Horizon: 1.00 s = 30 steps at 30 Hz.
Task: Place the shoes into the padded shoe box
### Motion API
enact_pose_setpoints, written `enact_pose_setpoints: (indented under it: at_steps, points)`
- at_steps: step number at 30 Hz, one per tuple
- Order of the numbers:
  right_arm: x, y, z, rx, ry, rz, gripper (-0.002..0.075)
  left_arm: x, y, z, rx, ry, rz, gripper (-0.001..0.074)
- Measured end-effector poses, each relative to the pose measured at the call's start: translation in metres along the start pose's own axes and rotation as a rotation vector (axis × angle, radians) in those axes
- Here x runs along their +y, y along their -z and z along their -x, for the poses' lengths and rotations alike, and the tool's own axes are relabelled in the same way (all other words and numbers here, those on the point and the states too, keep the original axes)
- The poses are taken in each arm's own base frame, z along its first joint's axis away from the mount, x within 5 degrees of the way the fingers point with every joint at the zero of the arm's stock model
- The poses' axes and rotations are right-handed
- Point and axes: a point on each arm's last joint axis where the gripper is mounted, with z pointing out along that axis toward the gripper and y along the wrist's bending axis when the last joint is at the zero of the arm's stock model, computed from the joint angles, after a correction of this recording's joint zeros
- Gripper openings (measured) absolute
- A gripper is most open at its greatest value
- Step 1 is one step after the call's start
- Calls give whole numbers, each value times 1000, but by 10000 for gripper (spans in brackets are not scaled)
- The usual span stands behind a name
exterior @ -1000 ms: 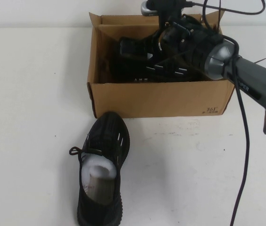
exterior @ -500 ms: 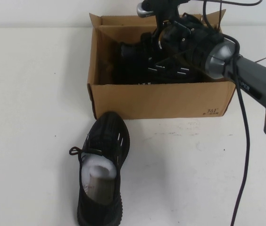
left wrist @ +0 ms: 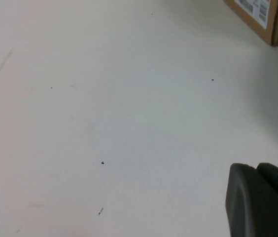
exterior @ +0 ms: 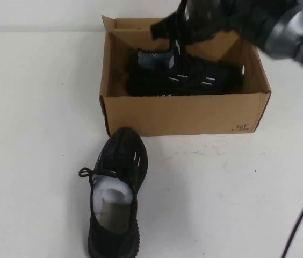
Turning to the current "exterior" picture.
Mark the white foam shoe stuffing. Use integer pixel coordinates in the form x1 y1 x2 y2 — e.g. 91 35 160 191
92 175 134 216

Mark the brown cardboard shoe box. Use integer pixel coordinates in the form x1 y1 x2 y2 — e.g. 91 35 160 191
99 15 272 137

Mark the black knit sneaker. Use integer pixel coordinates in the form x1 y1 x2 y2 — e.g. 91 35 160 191
126 46 243 98
77 126 150 258

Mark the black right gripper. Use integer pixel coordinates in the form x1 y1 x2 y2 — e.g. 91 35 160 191
150 0 265 68

